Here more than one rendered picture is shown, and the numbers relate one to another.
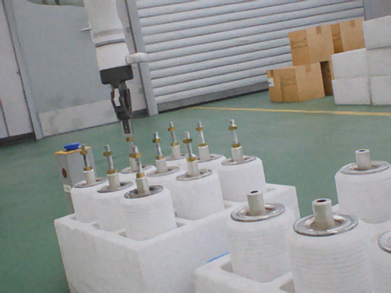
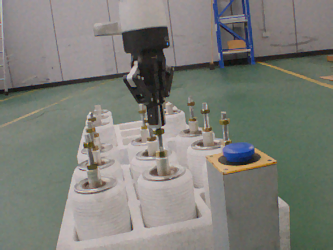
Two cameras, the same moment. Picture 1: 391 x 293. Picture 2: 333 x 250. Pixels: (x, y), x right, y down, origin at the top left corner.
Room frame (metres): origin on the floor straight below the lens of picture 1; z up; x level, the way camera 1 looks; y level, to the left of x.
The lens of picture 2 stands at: (1.73, 0.40, 0.46)
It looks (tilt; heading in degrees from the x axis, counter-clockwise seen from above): 11 degrees down; 205
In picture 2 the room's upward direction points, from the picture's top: 8 degrees counter-clockwise
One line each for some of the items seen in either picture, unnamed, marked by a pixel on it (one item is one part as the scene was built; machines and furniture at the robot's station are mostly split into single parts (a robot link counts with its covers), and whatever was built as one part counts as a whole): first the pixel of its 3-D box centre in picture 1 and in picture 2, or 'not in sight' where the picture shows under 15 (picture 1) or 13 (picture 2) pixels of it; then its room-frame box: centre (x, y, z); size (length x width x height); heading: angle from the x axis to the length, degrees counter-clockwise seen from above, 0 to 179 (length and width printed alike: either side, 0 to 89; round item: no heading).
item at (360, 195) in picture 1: (372, 222); (103, 151); (0.83, -0.27, 0.16); 0.10 x 0.10 x 0.18
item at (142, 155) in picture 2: (163, 171); (153, 154); (1.12, 0.07, 0.25); 0.08 x 0.08 x 0.01
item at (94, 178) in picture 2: (176, 151); (94, 177); (1.29, 0.04, 0.26); 0.02 x 0.02 x 0.03
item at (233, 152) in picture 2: (72, 147); (239, 153); (1.32, 0.30, 0.32); 0.04 x 0.04 x 0.02
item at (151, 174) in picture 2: (136, 169); (164, 172); (1.22, 0.14, 0.25); 0.08 x 0.08 x 0.01
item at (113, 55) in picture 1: (120, 52); (132, 13); (1.22, 0.12, 0.52); 0.11 x 0.09 x 0.06; 85
